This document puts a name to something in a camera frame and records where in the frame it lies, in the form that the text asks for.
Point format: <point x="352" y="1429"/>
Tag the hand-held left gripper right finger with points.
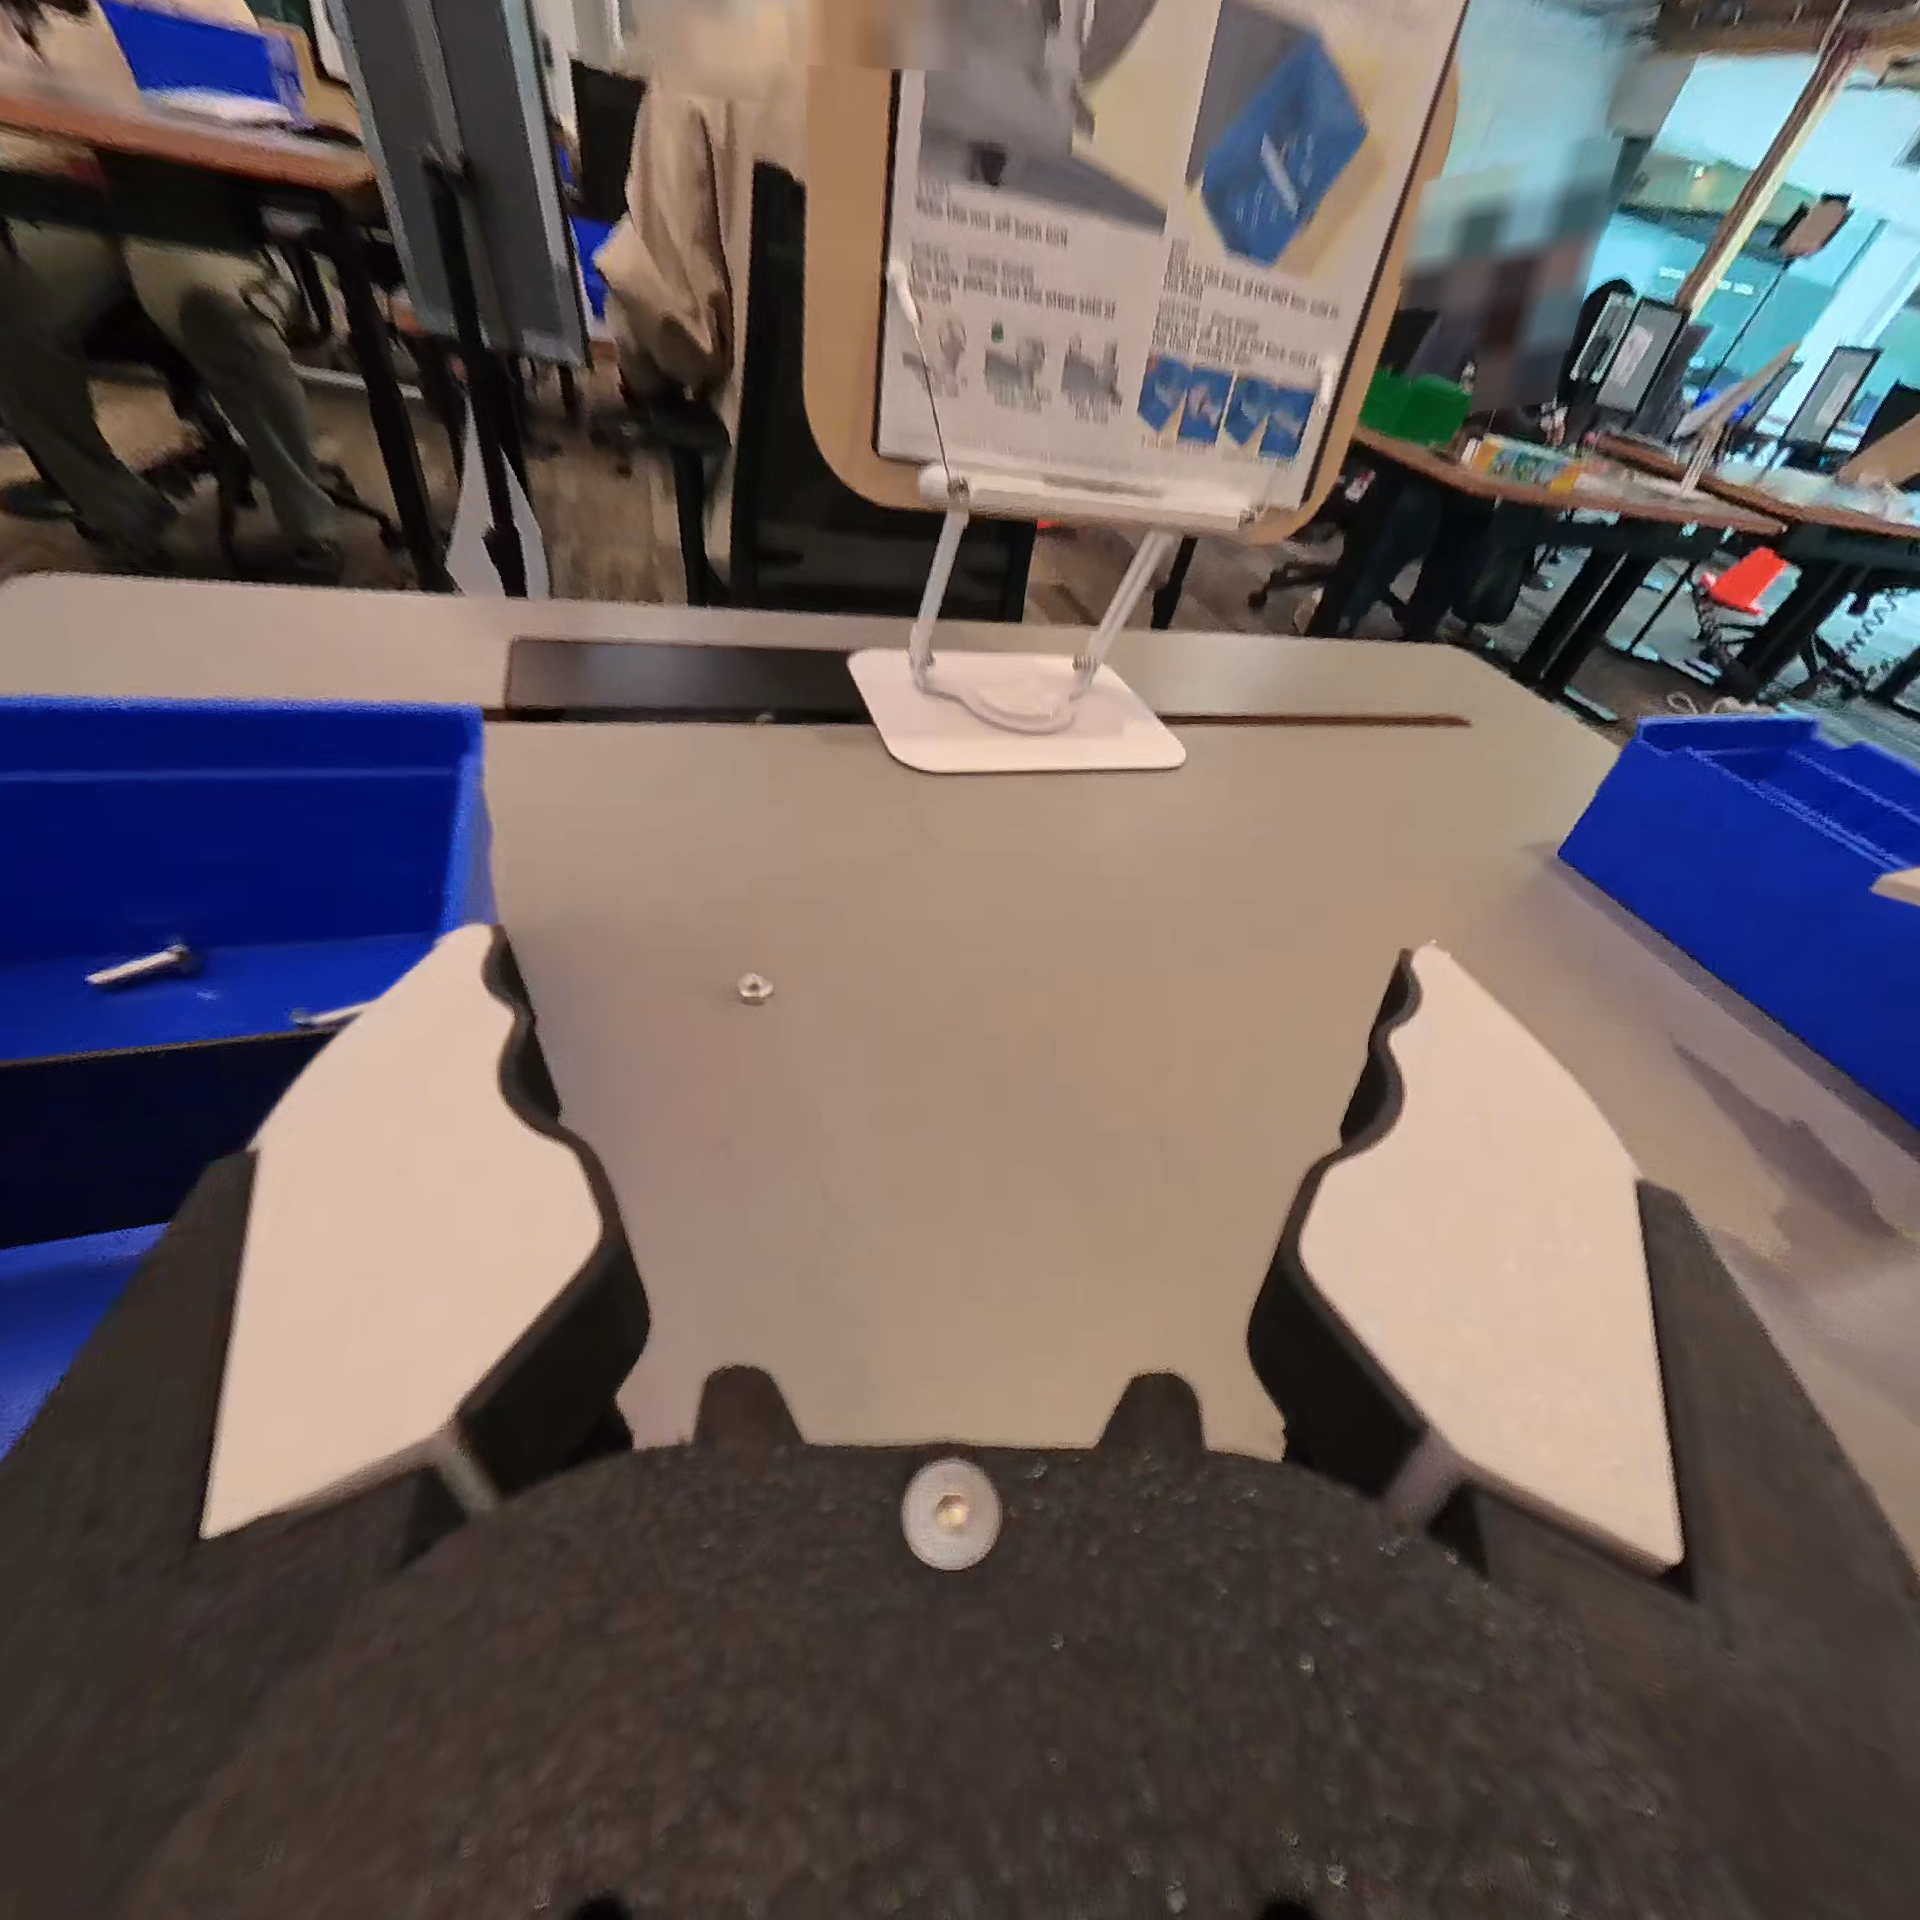
<point x="1498" y="1292"/>

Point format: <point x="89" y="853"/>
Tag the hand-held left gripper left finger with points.
<point x="406" y="1273"/>

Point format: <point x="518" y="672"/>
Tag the silver bolt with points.
<point x="330" y="1019"/>
<point x="144" y="971"/>

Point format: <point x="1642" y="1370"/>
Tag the blue plastic bin with divider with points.
<point x="229" y="843"/>

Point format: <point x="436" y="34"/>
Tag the black bin divider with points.
<point x="151" y="1144"/>

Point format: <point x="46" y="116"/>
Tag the red seat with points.
<point x="1746" y="581"/>

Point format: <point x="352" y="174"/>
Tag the white hanging paper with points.
<point x="492" y="527"/>

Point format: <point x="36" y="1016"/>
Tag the wooden top office table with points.
<point x="1831" y="515"/>
<point x="194" y="150"/>
<point x="1625" y="503"/>

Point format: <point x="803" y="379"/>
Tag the colourful box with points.
<point x="1521" y="468"/>

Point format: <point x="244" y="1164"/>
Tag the black office chair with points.
<point x="843" y="509"/>

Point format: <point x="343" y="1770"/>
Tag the green bin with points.
<point x="1425" y="407"/>

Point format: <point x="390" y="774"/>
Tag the black framed display board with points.
<point x="1642" y="359"/>

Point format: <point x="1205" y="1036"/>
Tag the black tripod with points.
<point x="457" y="301"/>

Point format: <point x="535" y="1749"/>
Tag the instruction sheet on stand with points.
<point x="843" y="301"/>

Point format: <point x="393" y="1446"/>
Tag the printed instruction sheet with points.
<point x="1035" y="288"/>

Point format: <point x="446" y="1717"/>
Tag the grey panel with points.
<point x="467" y="150"/>

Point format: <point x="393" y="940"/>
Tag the small blue bin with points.
<point x="194" y="48"/>

